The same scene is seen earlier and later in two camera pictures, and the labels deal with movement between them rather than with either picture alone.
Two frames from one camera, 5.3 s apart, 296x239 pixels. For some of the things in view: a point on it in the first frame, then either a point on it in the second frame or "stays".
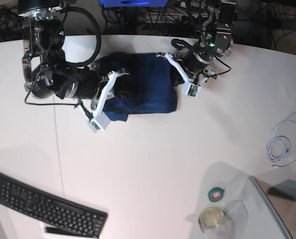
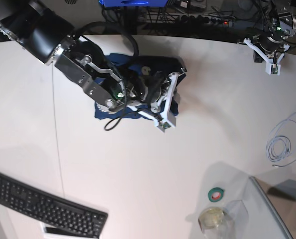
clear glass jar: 214,223 stays
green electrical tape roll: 215,194 stays
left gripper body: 84,85 -> 147,86
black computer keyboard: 65,214 stays
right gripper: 197,58 -> 269,43
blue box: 112,3 stays
